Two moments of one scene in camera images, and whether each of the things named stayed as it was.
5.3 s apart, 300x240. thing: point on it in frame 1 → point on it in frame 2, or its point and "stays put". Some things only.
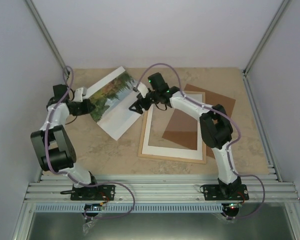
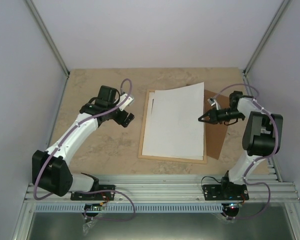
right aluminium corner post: x=270 y=29 stays put
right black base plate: x=226 y=192 stays put
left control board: x=93 y=207 stays put
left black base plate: x=101 y=192 stays put
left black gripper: x=86 y=110 → x=120 y=120
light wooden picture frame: x=144 y=133 stays put
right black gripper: x=137 y=104 → x=213 y=116
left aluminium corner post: x=47 y=34 stays put
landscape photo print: x=113 y=97 → x=173 y=128
